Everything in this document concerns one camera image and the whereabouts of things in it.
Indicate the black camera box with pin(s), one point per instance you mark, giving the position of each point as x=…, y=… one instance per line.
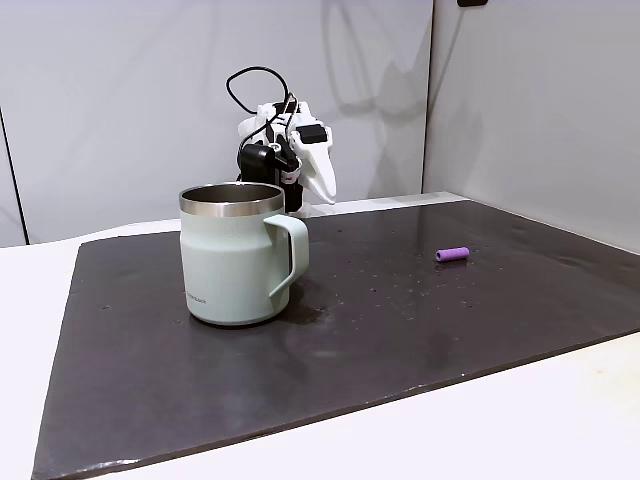
x=256, y=160

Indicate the dark grey mat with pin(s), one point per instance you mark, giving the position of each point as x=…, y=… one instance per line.
x=350, y=360

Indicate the purple pen grip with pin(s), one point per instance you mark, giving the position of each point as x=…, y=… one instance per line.
x=452, y=254

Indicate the pale green steel mug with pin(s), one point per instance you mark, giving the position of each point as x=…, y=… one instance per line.
x=225, y=265

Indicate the black wall fixture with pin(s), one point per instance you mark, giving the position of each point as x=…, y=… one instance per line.
x=472, y=2

